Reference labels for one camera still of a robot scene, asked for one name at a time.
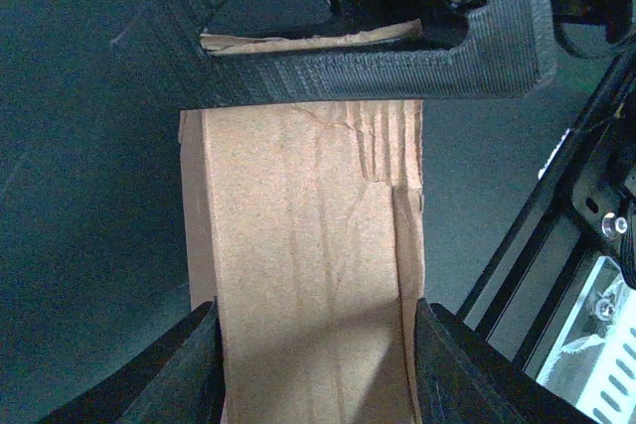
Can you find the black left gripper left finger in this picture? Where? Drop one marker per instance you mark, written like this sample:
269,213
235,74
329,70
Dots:
175,380

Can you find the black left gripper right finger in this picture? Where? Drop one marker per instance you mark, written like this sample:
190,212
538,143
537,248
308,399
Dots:
462,379

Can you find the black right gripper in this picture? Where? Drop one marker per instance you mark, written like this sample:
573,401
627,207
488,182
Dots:
204,53

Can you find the cardboard box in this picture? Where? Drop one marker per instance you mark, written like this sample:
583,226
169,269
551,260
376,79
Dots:
304,223

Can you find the light blue slotted cable duct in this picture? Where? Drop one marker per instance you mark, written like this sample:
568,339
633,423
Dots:
613,381

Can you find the metal base plate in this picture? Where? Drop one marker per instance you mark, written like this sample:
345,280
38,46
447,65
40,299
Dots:
569,351

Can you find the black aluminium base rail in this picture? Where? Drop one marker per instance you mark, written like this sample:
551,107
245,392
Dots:
558,232

